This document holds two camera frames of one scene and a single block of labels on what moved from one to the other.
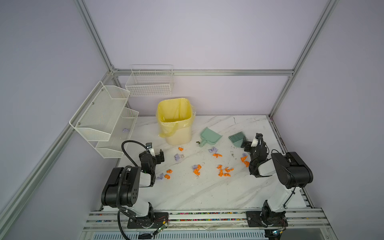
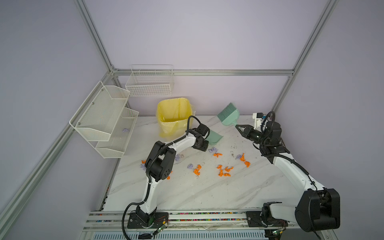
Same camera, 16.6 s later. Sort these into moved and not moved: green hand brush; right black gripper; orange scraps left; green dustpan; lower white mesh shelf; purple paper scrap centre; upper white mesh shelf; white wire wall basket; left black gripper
Moved: right black gripper; green hand brush; left black gripper
Not moved: lower white mesh shelf; upper white mesh shelf; orange scraps left; green dustpan; white wire wall basket; purple paper scrap centre
